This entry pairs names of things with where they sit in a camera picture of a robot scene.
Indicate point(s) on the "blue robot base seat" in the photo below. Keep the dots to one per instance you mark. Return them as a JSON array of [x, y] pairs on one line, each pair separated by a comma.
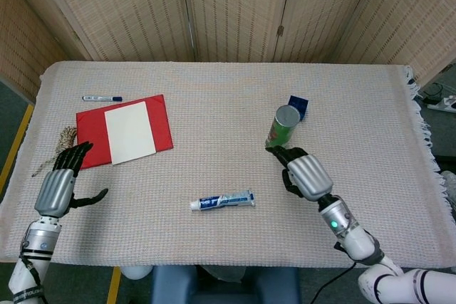
[[221, 288]]

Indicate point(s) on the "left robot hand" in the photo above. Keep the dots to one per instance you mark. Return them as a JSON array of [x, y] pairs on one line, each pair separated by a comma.
[[55, 192]]

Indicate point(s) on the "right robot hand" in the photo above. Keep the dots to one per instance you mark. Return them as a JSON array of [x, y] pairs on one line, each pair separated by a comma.
[[310, 176]]

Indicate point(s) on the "blue white toothpaste tube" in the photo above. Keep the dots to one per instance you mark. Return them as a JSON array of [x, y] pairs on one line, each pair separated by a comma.
[[228, 201]]

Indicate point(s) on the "white blue marker pen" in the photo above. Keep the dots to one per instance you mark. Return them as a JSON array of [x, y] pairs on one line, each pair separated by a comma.
[[99, 98]]

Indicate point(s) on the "blue plastic box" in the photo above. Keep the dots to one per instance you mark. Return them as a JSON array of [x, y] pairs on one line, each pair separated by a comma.
[[301, 103]]

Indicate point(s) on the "brass screen hinge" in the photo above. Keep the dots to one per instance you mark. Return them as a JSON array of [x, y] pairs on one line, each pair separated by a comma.
[[280, 30]]

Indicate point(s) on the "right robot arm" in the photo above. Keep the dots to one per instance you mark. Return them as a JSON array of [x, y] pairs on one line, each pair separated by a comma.
[[356, 243]]

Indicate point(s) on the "woven folding screen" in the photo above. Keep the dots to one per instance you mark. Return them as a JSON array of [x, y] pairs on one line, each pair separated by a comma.
[[231, 8]]

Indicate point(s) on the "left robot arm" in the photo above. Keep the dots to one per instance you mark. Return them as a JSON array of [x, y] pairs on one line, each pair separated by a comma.
[[35, 243]]

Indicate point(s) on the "green chips can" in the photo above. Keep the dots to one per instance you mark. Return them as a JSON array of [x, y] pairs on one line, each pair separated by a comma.
[[281, 129]]

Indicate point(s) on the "white paper sheet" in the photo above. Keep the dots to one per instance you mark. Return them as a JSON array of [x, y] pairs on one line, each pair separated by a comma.
[[130, 133]]

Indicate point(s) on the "white woven tablecloth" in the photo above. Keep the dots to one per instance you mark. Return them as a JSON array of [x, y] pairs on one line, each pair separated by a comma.
[[221, 140]]

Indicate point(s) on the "red folder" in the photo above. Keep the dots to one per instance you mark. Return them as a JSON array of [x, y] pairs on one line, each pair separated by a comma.
[[90, 133]]

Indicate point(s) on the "white power strip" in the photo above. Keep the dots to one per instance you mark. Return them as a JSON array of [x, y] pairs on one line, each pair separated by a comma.
[[443, 104]]

